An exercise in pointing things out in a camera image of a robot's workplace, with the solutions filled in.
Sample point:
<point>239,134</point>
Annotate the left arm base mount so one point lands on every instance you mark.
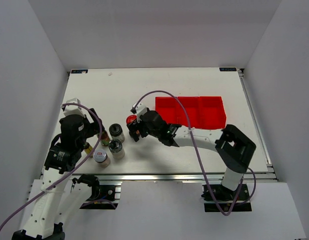
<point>103,196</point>

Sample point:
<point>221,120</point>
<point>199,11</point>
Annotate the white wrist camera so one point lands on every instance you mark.
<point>139,109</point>
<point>72,109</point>

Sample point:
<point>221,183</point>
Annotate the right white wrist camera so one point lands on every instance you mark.
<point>139,109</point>

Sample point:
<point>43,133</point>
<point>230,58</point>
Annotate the blue corner label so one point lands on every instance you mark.
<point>227,69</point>
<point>79,71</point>

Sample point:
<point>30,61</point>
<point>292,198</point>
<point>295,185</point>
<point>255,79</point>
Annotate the silver lid spice jar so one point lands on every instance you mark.
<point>101,157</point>

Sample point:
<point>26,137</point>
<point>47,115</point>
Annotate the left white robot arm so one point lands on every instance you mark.
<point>47,220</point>

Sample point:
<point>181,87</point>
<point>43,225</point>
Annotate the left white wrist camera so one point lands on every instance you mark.
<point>72,109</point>

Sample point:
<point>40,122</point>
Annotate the green neck sauce bottle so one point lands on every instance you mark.
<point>104,138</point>

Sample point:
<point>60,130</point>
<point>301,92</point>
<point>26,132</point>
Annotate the red three-compartment tray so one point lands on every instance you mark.
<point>204,112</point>

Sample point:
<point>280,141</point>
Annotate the yellow cap sauce bottle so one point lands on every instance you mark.
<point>88,149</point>

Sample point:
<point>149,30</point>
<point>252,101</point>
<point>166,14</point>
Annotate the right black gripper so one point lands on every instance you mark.
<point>142,134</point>

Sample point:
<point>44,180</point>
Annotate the right blue corner label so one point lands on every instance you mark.
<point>227,69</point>

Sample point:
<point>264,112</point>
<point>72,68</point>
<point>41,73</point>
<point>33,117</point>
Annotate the aluminium front table rail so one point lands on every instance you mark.
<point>269,176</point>

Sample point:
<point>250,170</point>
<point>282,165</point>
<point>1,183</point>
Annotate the aluminium right side rail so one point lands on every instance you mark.
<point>257,126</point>

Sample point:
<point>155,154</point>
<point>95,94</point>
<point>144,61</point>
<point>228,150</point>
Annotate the black cap spice grinder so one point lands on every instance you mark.
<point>116,132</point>

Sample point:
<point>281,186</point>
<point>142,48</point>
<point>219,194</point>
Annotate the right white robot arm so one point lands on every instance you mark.
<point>233,146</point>

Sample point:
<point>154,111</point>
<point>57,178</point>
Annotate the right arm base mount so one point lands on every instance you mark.
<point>225,199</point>

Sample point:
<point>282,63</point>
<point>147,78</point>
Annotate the left blue corner label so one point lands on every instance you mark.
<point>79,71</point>

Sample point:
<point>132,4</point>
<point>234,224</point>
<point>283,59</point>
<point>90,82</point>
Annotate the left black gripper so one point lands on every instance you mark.
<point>92,126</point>

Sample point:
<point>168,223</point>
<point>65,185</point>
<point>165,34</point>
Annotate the red lid sauce jar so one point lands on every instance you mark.
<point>131,119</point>

